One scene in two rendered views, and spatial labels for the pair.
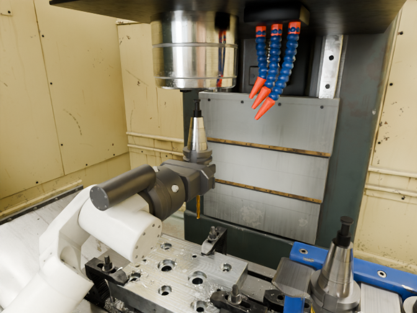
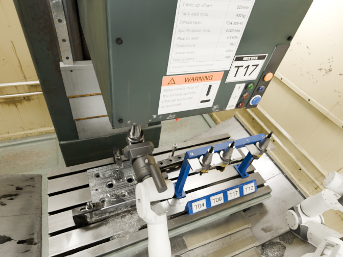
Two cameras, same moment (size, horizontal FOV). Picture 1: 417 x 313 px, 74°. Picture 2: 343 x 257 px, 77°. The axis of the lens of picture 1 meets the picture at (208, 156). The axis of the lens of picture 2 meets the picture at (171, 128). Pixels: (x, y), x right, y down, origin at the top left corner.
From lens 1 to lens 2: 0.65 m
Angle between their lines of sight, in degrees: 55
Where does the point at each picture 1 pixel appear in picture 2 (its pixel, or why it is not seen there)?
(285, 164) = not seen: hidden behind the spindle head
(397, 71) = not seen: hidden behind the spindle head
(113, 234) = (165, 195)
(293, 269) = (193, 162)
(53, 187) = not seen: outside the picture
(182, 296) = (133, 190)
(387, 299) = (216, 155)
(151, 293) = (120, 200)
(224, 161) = (91, 106)
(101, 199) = (164, 189)
